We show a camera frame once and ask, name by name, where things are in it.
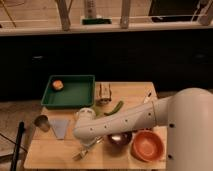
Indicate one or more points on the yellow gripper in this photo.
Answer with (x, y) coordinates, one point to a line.
(88, 142)

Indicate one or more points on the silver metal fork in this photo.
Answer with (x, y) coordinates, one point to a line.
(85, 150)

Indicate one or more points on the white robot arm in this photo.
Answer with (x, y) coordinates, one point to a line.
(187, 115)

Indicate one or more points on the green plastic tray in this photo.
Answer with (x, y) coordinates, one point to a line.
(78, 92)

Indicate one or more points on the blue grey cloth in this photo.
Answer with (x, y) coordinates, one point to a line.
(59, 127)

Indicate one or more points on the light green cup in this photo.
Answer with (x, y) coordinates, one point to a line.
(97, 111)

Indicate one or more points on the dark purple bowl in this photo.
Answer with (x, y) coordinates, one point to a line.
(120, 139)

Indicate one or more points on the green pepper toy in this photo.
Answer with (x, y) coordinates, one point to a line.
(115, 109)

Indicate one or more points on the small metal cup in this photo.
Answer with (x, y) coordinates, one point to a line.
(42, 123)

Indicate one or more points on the wooden toast rack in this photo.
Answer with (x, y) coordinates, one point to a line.
(104, 94)

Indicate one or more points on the orange bread roll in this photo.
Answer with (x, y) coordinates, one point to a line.
(57, 85)

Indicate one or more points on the black pole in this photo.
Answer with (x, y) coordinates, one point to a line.
(15, 155)

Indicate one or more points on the green white brush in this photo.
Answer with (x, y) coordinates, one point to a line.
(90, 14)

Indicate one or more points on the white handled brush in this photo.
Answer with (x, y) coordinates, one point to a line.
(146, 99)

